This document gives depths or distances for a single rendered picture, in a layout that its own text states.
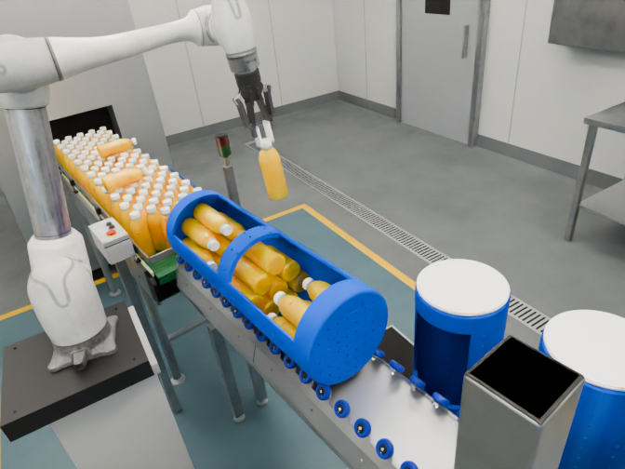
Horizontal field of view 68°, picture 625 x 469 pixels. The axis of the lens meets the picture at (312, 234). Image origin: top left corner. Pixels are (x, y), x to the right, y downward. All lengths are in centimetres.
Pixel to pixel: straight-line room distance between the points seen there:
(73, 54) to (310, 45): 565
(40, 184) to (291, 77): 547
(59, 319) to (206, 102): 508
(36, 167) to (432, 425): 126
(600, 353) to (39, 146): 157
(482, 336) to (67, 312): 117
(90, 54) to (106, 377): 82
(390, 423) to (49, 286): 95
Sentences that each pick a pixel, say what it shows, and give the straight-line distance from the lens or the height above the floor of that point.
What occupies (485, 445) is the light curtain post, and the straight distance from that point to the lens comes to 40.
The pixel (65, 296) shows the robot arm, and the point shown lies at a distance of 140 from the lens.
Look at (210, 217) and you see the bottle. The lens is 170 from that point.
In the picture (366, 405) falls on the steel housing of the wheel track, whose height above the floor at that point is 93.
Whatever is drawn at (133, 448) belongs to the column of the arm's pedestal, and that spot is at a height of 71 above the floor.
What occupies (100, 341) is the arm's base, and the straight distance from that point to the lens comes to 148.
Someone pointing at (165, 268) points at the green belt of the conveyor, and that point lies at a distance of 203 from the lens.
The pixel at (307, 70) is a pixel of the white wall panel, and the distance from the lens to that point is 683.
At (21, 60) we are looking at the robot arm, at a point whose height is 182.
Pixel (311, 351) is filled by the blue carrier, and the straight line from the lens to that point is 116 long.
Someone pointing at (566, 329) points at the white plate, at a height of 104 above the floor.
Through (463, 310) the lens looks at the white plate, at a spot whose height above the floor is 104.
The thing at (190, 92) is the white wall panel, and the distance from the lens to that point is 619.
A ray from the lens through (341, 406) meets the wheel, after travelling 126.
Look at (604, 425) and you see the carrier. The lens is 143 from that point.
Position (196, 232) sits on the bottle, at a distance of 172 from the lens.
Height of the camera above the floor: 197
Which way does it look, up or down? 32 degrees down
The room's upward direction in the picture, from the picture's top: 7 degrees counter-clockwise
